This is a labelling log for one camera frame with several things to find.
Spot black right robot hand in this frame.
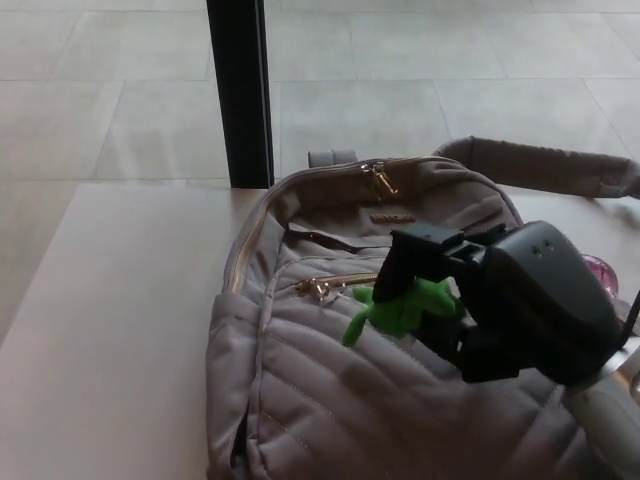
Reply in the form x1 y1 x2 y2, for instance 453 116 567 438
373 220 628 387

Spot green plush frog keychain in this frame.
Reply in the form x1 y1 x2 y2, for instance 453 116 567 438
342 279 469 347

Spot grey quilted backpack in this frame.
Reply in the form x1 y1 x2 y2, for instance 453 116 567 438
203 134 640 480

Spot purple transparent water bottle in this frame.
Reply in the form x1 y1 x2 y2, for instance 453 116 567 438
581 253 623 300

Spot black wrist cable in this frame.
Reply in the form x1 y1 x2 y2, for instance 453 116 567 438
618 289 640 354

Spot black vertical window frame post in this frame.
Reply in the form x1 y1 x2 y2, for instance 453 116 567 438
205 0 275 190

